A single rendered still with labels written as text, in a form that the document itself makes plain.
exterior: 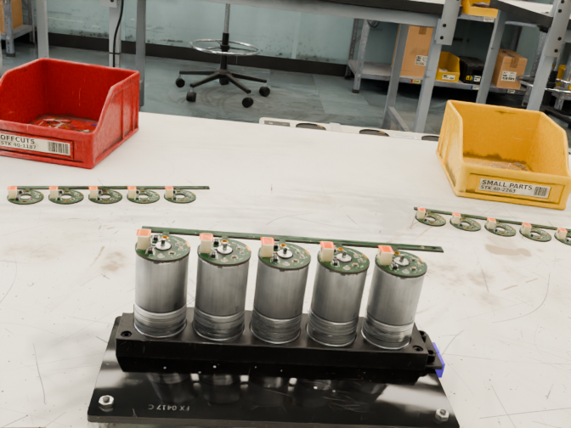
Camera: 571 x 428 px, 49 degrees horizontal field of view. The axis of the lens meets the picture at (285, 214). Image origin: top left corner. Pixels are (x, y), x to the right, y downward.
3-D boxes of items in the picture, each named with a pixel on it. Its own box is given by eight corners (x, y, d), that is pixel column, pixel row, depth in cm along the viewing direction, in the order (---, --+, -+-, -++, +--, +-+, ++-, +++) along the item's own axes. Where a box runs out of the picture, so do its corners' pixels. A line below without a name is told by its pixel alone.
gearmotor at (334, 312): (356, 362, 31) (374, 271, 29) (307, 359, 30) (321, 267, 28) (347, 332, 33) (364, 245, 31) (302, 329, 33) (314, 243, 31)
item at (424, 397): (414, 347, 34) (418, 330, 34) (455, 447, 28) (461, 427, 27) (115, 333, 33) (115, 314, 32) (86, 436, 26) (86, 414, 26)
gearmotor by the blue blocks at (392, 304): (411, 364, 31) (433, 275, 29) (363, 362, 31) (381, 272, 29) (399, 335, 33) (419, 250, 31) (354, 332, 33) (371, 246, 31)
